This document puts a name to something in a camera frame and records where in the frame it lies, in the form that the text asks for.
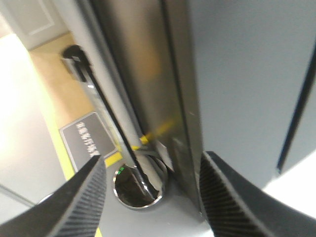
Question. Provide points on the chrome stanchion post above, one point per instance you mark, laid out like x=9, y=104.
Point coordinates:
x=142, y=183

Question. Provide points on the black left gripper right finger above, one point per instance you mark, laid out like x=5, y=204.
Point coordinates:
x=234, y=207

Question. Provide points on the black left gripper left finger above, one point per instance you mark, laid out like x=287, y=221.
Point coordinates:
x=74, y=210

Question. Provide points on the fridge door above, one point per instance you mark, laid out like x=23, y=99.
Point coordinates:
x=238, y=68

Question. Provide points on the dark floor sign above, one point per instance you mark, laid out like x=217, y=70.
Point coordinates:
x=87, y=137

